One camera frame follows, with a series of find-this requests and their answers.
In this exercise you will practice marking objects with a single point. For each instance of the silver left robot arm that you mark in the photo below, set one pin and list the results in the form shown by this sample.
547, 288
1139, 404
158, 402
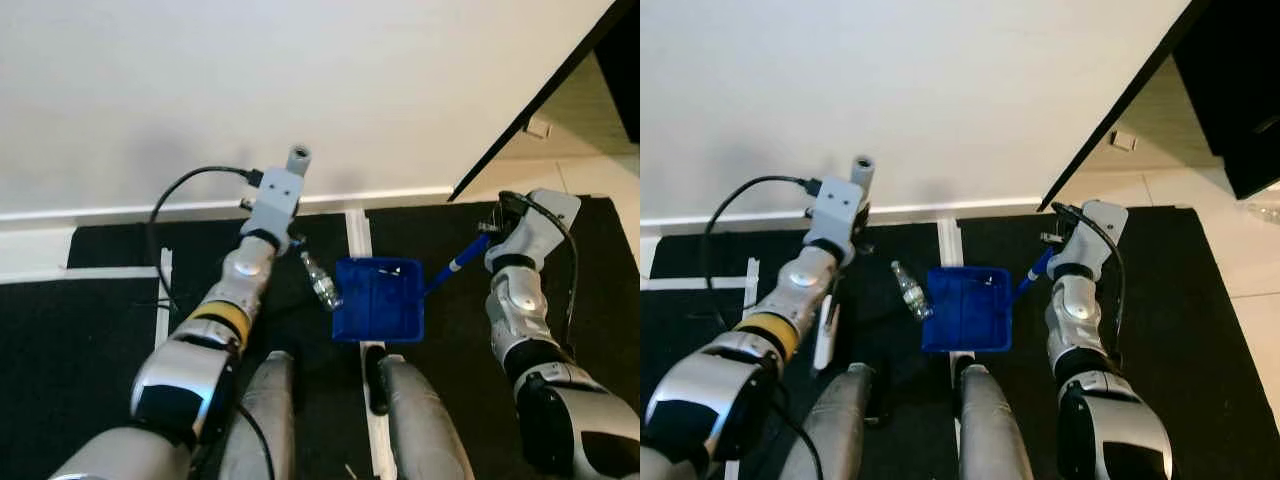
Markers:
805, 285
235, 290

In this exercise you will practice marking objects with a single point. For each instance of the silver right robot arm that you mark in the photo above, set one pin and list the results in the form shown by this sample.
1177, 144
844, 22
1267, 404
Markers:
1075, 310
520, 310

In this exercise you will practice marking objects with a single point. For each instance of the clear plastic bottle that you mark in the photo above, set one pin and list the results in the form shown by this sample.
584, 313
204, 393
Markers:
322, 285
912, 292

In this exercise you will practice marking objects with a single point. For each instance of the short white tape strip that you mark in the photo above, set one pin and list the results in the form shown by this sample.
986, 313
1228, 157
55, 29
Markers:
165, 290
751, 280

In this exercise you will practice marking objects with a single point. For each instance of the grey left robot leg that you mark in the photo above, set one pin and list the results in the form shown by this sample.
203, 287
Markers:
825, 430
260, 420

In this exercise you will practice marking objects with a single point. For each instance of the grey robot leg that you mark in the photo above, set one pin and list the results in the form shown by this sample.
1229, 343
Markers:
825, 430
990, 430
420, 425
260, 420

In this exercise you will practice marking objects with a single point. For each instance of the grey right robot leg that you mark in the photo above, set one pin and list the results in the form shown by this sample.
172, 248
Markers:
990, 430
420, 425

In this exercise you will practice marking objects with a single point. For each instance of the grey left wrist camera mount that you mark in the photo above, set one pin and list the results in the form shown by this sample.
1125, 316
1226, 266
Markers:
272, 205
835, 215

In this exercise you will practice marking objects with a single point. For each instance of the white wall socket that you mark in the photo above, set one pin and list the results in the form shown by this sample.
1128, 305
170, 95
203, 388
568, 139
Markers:
537, 128
1122, 140

